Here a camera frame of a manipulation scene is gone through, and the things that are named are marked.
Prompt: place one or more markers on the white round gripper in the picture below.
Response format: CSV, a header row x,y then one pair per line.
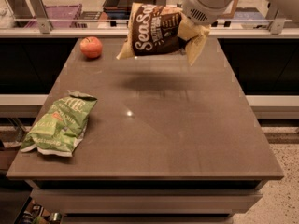
x,y
199,10

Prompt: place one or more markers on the brown sea salt chip bag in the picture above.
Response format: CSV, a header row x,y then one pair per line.
x,y
152,30

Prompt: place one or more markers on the red apple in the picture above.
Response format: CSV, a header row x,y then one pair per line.
x,y
91,47

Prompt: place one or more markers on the green chip bag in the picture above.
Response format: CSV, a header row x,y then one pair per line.
x,y
62,128

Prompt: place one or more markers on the purple plastic crate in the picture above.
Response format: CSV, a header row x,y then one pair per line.
x,y
64,16

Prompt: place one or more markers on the table drawer front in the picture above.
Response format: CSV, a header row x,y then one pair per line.
x,y
141,201

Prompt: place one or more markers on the right metal rail bracket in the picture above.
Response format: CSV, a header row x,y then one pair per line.
x,y
276,19

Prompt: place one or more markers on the left metal rail bracket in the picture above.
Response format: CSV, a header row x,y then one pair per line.
x,y
44,25

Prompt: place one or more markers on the glass rail barrier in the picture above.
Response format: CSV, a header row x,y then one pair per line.
x,y
245,23

